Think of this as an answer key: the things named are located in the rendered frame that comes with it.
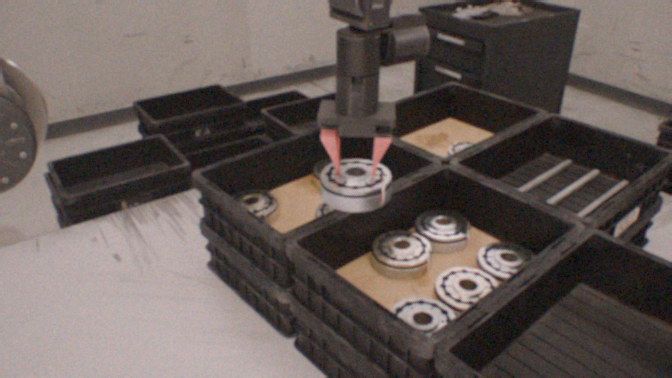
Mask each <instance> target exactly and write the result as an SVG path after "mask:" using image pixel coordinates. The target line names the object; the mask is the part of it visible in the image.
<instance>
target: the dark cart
mask: <svg viewBox="0 0 672 378"><path fill-rule="evenodd" d="M496 1H499V3H500V4H502V3H506V2H511V3H512V4H518V3H519V2H520V4H522V6H525V7H528V8H530V9H531V10H532V12H528V13H523V14H521V15H522V16H513V15H490V17H489V18H479V19H464V18H460V17H456V16H453V15H456V14H458V13H457V8H459V7H462V8H463V9H466V6H467V5H471V6H472V8H473V9H474V7H475V6H479V9H482V8H484V7H487V6H489V4H490V3H492V5H494V2H496ZM472 8H471V10H472ZM418 12H421V13H424V14H425V15H426V27H427V29H428V32H429V35H430V48H429V52H428V54H427V56H426V57H425V58H424V59H422V60H419V61H415V63H414V79H413V94H417V93H420V92H422V91H425V90H428V89H431V88H434V87H437V86H440V85H444V84H447V83H451V82H454V83H459V84H462V85H465V86H470V87H473V88H476V89H479V90H483V91H486V92H489V93H492V94H497V96H500V97H503V98H506V99H510V100H513V101H516V102H519V103H523V104H526V105H530V106H533V107H537V108H540V109H543V110H546V111H547V114H548V113H556V114H560V110H561V105H562V100H563V95H564V91H565V86H566V80H567V75H568V71H569V66H570V61H571V56H572V51H573V46H574V41H575V36H576V32H577V27H578V22H579V18H580V12H581V9H578V8H573V7H568V6H563V5H558V4H553V3H547V2H542V1H536V0H461V1H455V2H448V3H441V4H435V5H428V6H421V7H418ZM413 94H412V95H413Z"/></svg>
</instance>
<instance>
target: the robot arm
mask: <svg viewBox="0 0 672 378"><path fill-rule="evenodd" d="M392 2H393V0H328V3H329V17H331V18H333V19H336V20H339V22H342V23H346V24H349V25H350V26H346V28H339V29H338V30H337V31H336V100H322V102H320V107H319V111H318V115H317V125H318V126H320V128H322V134H320V139H322V142H323V143H324V145H325V147H326V149H327V151H328V153H329V155H330V157H331V159H332V160H333V164H334V167H335V171H336V175H337V176H339V170H340V148H339V136H340V137H375V141H374V154H373V176H372V177H375V175H376V170H377V167H378V164H379V161H380V159H381V158H382V156H383V154H384V153H385V151H386V148H387V147H388V145H389V143H391V141H392V129H395V124H396V114H395V103H393V101H379V78H380V66H382V67H389V66H395V65H400V64H404V63H409V62H413V61H419V60H422V59H424V58H425V57H426V56H427V54H428V52H429V48H430V35H429V32H428V29H427V27H426V15H425V14H424V13H421V12H418V11H413V10H410V9H406V8H404V7H403V8H394V9H390V6H391V4H392ZM375 127H376V128H375Z"/></svg>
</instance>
